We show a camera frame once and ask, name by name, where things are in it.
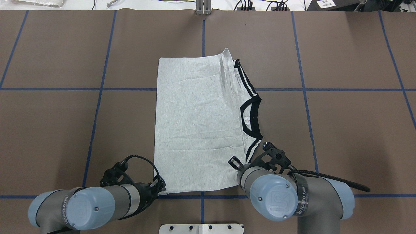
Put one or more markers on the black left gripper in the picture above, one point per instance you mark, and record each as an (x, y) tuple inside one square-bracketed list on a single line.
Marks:
[(144, 192)]

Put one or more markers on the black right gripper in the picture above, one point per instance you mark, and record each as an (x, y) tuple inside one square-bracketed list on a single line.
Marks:
[(233, 161)]

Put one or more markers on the grey cartoon print t-shirt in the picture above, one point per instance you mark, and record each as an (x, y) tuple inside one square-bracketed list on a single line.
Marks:
[(206, 112)]

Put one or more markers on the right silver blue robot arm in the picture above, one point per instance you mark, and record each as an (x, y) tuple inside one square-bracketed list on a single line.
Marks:
[(278, 191)]

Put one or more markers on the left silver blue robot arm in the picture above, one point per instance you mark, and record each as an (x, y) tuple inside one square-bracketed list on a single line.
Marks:
[(118, 197)]

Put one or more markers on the metal reacher grabber tool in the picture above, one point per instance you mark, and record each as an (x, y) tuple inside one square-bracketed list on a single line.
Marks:
[(110, 3)]

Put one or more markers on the clear plastic bag with paper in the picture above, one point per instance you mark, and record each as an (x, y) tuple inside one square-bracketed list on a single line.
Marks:
[(48, 3)]

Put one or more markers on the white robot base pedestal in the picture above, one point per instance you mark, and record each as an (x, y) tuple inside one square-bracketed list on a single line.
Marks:
[(222, 228)]

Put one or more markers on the aluminium frame post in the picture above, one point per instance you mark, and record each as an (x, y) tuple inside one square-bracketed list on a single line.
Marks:
[(203, 7)]

